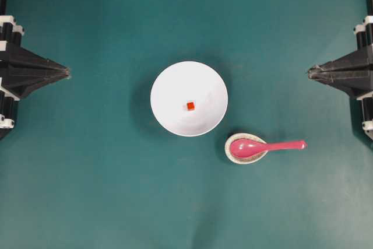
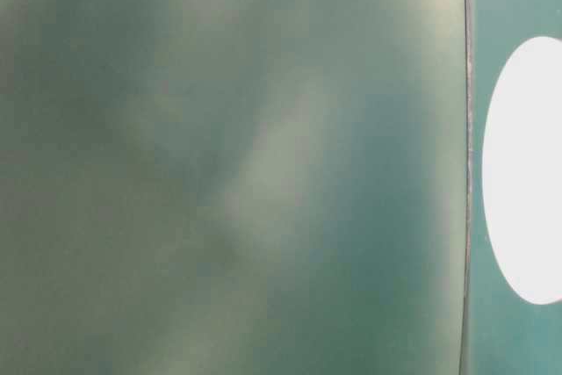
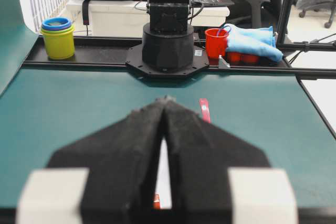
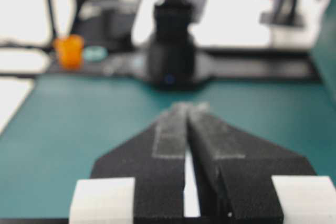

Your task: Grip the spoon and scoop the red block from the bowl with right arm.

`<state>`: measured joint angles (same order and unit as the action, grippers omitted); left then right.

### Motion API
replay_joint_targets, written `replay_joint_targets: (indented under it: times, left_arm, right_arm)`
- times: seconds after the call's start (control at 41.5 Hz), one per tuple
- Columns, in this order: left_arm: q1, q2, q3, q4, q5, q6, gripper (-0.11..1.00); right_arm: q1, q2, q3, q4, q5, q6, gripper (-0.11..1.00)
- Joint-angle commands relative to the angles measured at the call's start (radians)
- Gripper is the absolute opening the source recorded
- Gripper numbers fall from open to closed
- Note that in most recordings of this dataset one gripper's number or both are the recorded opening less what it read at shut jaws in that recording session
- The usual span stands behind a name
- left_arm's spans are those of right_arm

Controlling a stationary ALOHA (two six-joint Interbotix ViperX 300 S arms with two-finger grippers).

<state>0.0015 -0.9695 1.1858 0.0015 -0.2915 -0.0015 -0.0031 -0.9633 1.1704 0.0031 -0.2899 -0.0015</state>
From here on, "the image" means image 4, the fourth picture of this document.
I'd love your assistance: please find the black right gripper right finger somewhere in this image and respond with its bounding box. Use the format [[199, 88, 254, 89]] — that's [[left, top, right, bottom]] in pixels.
[[185, 102, 336, 224]]

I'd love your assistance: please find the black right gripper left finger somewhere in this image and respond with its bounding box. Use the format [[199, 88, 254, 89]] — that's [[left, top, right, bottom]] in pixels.
[[68, 102, 188, 224]]

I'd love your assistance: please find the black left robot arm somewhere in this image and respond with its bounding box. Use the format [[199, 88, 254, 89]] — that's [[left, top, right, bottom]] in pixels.
[[145, 0, 208, 89]]

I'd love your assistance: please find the orange plastic cup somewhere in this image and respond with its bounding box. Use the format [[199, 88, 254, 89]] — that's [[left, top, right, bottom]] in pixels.
[[53, 34, 84, 70]]

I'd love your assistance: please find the black metal rail frame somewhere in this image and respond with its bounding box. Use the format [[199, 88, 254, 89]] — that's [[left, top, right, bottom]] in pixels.
[[46, 51, 321, 87]]

